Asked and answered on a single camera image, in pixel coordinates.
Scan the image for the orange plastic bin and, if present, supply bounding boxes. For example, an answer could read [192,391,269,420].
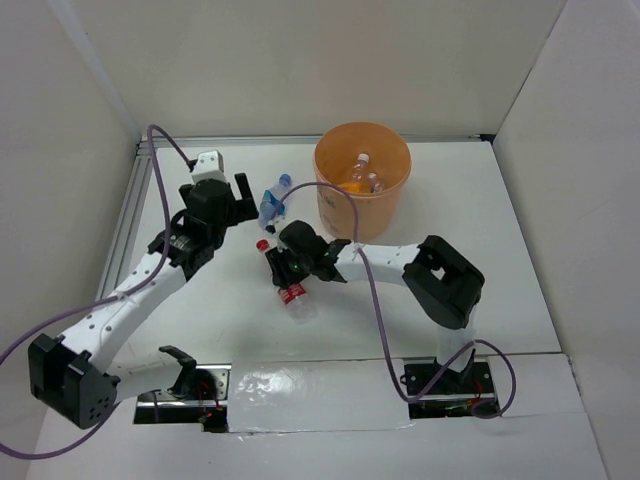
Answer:
[313,122,411,243]

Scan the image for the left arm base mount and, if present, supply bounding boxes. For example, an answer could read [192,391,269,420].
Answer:
[133,364,231,433]

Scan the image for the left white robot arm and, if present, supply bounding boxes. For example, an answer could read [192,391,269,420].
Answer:
[28,173,258,429]

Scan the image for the red label water bottle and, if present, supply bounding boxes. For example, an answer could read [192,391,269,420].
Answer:
[256,239,316,325]

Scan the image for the orange juice bottle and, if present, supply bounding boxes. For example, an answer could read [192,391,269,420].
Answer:
[338,180,372,195]

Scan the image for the clear unlabeled plastic bottle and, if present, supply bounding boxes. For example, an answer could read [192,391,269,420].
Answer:
[348,153,370,183]

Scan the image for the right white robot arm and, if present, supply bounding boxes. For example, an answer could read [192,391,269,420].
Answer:
[257,221,485,392]

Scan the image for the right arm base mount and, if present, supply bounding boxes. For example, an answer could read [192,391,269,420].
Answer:
[400,360,500,420]

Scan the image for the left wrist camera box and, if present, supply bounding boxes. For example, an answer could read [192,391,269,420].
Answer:
[189,150,227,184]

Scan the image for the crushed blue label bottle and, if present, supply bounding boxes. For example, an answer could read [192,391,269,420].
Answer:
[258,173,293,231]

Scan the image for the blue label bottle in bin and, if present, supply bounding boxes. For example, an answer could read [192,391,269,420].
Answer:
[367,172,386,193]

